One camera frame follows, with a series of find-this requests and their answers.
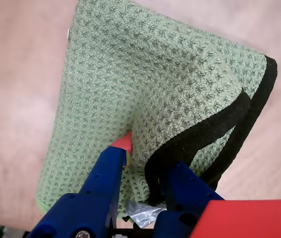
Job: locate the grey duct tape patch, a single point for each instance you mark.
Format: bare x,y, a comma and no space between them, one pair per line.
142,215

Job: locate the red camera mount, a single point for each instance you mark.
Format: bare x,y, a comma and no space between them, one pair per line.
249,218

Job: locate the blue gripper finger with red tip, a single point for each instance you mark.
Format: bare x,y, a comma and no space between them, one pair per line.
100,188
187,188

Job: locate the green waffle cloth black trim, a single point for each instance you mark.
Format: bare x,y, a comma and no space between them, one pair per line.
155,74

